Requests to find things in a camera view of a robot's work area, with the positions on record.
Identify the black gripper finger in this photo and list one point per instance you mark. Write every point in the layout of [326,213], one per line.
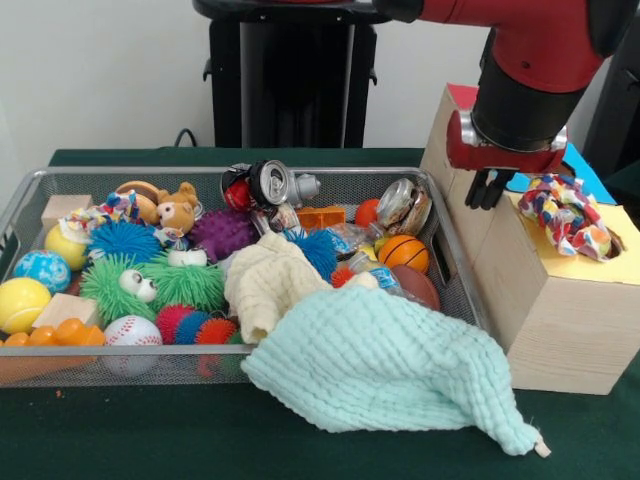
[475,190]
[499,189]

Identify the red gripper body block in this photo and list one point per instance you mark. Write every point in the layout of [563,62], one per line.
[500,160]

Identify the colourful dotted cloth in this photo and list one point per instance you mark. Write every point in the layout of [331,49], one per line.
[100,212]
[565,215]

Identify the mint green waffle cloth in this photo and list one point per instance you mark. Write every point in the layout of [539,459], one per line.
[380,360]

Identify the cream waffle cloth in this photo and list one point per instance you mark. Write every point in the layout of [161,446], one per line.
[270,285]

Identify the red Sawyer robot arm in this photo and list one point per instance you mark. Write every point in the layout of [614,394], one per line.
[535,60]

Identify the wooden box with three holes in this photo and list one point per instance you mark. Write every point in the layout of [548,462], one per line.
[560,340]

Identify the black upright stand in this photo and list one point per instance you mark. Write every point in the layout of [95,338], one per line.
[615,115]

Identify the purple spiky ball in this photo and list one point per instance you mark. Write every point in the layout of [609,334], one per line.
[222,232]

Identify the green fuzzy toy with eyes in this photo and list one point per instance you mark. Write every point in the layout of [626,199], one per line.
[195,285]
[107,295]

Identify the small brown teddy bear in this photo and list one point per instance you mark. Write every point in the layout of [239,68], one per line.
[177,210]

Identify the blue spiky rubber ball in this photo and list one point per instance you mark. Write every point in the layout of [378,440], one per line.
[125,240]

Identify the white baseball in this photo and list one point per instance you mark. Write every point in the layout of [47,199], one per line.
[134,332]

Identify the blue globe ball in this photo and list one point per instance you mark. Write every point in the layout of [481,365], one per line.
[42,272]

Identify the yellow tennis ball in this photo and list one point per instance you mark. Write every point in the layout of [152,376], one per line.
[22,305]

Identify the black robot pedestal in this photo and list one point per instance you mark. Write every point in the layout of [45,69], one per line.
[300,75]

